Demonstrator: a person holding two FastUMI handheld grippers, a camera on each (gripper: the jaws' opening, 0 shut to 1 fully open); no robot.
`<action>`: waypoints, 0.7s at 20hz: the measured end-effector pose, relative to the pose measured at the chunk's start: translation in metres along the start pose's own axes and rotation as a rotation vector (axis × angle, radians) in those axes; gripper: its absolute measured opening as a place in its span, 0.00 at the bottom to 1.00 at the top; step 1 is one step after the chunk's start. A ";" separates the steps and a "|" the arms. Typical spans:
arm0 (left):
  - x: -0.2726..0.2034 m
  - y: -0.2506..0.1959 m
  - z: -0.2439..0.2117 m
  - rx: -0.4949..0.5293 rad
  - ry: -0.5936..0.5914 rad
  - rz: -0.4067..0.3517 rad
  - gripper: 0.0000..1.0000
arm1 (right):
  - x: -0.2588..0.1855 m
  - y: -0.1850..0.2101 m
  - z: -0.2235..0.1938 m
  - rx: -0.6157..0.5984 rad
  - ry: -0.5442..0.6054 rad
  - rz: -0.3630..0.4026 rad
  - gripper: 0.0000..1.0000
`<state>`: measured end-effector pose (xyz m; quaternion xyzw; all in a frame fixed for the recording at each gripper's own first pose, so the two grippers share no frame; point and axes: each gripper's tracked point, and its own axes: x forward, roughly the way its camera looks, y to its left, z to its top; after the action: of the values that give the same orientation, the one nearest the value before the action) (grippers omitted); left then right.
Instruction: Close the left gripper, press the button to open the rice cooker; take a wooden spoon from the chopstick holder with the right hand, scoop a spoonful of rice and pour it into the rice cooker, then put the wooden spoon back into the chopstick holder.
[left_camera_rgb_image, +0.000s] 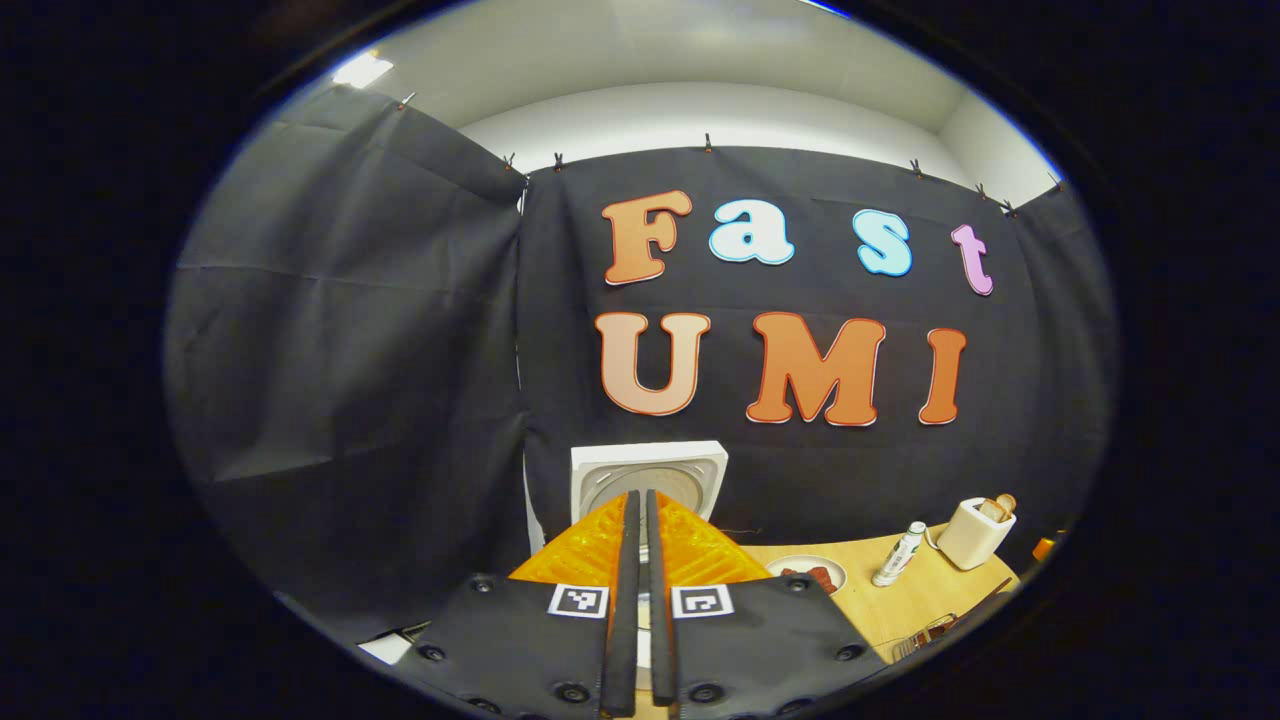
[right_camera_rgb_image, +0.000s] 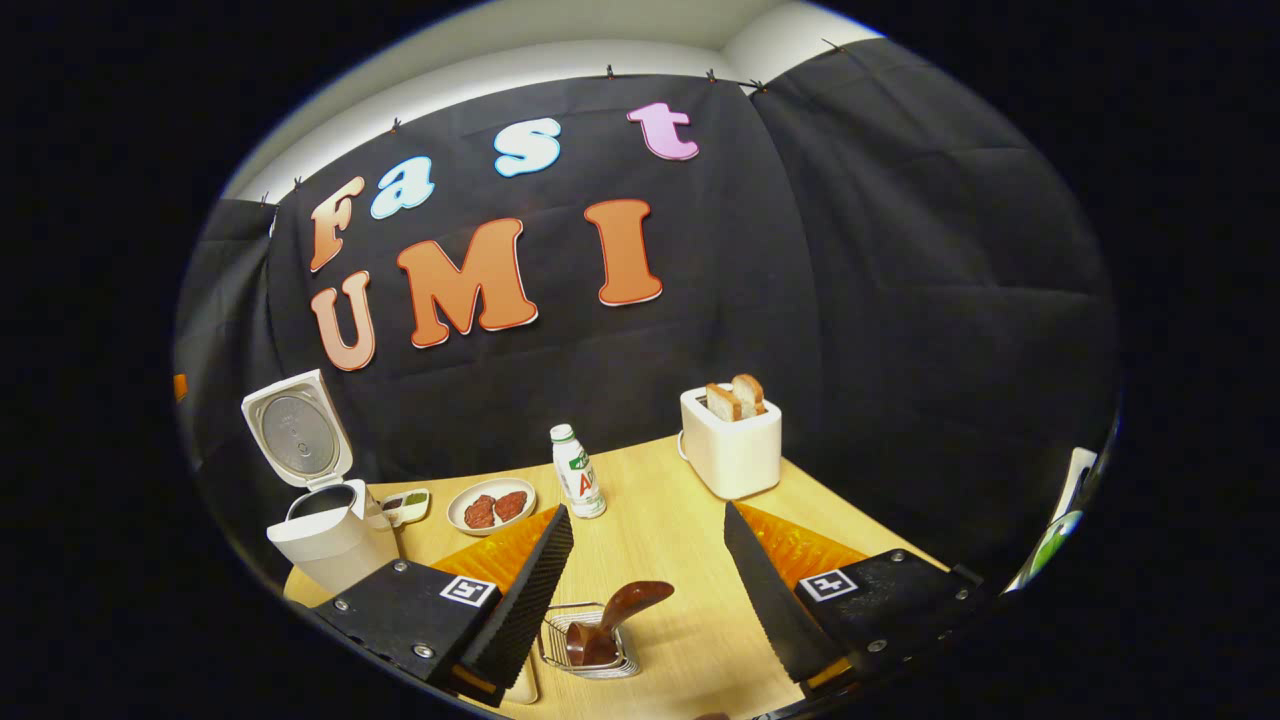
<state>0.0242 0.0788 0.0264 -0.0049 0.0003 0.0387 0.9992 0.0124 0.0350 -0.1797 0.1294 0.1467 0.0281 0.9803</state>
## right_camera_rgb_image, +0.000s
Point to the brown wooden spoon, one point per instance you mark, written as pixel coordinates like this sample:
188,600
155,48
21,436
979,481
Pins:
630,600

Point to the red meat piece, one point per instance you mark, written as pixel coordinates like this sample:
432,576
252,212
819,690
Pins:
511,505
480,512

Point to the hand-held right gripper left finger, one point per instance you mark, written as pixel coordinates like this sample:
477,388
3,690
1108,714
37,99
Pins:
530,600

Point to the white toaster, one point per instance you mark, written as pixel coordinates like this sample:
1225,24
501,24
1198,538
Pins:
735,455

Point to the white rice cooker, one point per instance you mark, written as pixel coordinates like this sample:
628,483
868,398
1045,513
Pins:
335,545

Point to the white drink bottle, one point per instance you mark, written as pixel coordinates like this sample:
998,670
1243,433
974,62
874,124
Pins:
578,480

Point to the toasted bread slice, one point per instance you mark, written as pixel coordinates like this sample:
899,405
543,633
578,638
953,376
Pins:
750,393
722,403

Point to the black backdrop cloth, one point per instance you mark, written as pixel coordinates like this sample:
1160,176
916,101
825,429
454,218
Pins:
900,300

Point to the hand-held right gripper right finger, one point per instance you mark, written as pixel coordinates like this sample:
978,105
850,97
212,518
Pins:
775,610

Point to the white round plate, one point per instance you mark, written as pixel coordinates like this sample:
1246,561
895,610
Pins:
460,520

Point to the white divided grain dish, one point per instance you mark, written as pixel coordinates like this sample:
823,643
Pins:
405,508

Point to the light wooden tray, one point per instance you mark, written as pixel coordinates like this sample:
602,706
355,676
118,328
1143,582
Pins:
525,685

